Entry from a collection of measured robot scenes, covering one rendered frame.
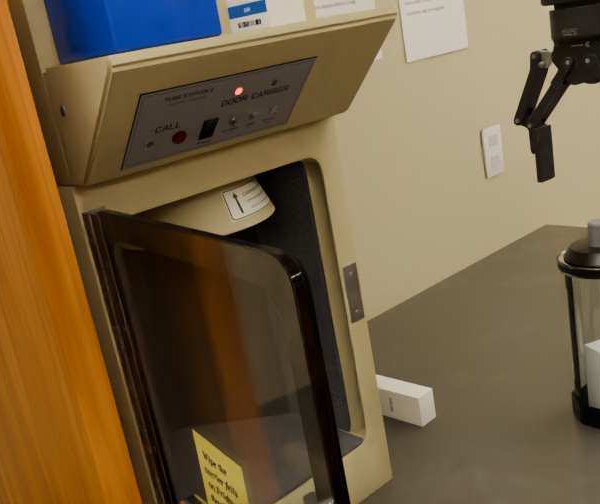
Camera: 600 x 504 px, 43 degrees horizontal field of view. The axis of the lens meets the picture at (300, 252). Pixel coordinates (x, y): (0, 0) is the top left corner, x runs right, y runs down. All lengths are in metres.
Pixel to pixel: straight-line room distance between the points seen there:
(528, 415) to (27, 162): 0.79
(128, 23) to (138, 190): 0.18
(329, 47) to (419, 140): 0.93
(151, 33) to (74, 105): 0.09
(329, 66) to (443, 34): 0.98
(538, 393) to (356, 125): 0.63
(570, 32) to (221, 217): 0.45
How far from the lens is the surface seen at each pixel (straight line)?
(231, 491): 0.61
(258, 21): 0.72
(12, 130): 0.58
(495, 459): 1.05
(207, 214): 0.80
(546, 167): 1.05
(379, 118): 1.56
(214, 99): 0.68
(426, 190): 1.67
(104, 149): 0.65
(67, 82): 0.65
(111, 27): 0.60
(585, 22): 0.96
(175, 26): 0.63
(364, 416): 0.96
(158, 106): 0.64
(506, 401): 1.18
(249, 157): 0.79
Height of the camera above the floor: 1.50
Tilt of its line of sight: 16 degrees down
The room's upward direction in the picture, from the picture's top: 11 degrees counter-clockwise
